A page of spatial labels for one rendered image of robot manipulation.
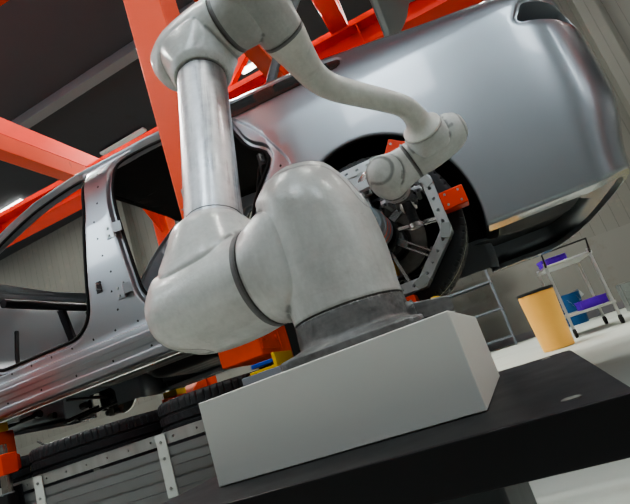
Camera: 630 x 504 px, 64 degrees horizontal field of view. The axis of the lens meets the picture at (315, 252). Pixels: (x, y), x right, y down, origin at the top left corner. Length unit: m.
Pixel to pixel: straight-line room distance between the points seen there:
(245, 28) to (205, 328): 0.64
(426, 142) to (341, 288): 0.77
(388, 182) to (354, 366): 0.84
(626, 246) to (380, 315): 9.56
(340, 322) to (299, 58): 0.70
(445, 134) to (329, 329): 0.83
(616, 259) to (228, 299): 9.55
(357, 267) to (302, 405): 0.18
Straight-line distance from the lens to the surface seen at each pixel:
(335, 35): 4.90
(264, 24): 1.12
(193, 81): 1.05
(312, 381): 0.55
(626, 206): 10.25
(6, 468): 2.48
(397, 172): 1.32
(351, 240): 0.63
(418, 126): 1.33
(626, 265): 10.08
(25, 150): 4.43
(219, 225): 0.78
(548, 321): 5.27
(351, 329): 0.61
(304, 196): 0.65
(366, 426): 0.53
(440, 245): 1.88
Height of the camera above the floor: 0.37
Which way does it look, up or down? 14 degrees up
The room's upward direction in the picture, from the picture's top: 19 degrees counter-clockwise
